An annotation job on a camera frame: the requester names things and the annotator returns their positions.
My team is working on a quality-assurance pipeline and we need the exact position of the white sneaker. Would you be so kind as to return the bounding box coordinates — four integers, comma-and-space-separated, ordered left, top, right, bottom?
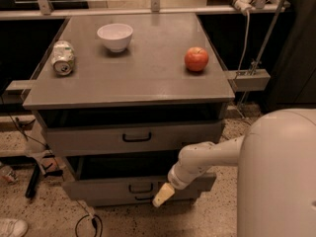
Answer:
0, 218, 29, 237

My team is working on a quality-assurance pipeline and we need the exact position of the grey drawer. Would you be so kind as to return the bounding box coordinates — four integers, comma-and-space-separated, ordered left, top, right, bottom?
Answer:
61, 150, 217, 202
86, 196, 197, 207
42, 120, 224, 156

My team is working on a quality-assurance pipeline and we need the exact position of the white power cable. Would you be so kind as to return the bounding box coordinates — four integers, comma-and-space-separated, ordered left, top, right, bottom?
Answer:
230, 9, 255, 126

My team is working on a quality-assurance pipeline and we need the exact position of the grey bottom drawer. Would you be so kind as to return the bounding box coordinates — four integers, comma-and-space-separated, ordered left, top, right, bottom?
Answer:
86, 196, 197, 207

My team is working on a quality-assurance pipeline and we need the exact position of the grey drawer cabinet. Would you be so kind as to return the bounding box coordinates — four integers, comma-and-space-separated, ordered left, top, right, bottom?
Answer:
22, 13, 236, 207

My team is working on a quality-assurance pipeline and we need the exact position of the plastic bottle on floor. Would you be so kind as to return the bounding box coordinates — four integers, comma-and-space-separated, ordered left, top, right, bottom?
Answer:
0, 162, 18, 184

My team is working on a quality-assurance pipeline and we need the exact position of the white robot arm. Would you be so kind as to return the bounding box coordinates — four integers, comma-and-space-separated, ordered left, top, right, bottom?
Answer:
153, 109, 316, 237

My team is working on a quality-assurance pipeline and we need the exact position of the grey metal side bracket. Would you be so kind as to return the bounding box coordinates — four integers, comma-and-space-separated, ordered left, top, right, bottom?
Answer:
225, 69, 271, 92

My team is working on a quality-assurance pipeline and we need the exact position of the black floor cable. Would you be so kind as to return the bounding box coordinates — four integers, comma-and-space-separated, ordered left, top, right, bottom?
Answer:
0, 96, 104, 237

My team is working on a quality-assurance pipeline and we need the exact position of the crushed white soda can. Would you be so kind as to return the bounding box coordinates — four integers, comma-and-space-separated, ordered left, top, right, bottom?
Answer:
50, 40, 75, 76

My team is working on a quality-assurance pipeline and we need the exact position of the white ceramic bowl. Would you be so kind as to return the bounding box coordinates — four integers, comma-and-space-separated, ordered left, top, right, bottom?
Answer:
97, 24, 133, 52

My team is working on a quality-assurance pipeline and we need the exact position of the grey top drawer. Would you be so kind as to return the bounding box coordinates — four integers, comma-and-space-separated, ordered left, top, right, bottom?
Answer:
42, 120, 224, 156

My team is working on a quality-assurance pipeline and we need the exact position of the red apple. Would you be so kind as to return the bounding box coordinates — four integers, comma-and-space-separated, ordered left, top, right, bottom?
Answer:
185, 46, 209, 72

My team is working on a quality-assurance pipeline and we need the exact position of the black clamp tool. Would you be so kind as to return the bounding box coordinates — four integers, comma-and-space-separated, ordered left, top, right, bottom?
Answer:
25, 163, 63, 198

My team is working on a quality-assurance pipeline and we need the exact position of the metal diagonal rod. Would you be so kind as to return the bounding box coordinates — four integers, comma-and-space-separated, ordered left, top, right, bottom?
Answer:
247, 0, 292, 76

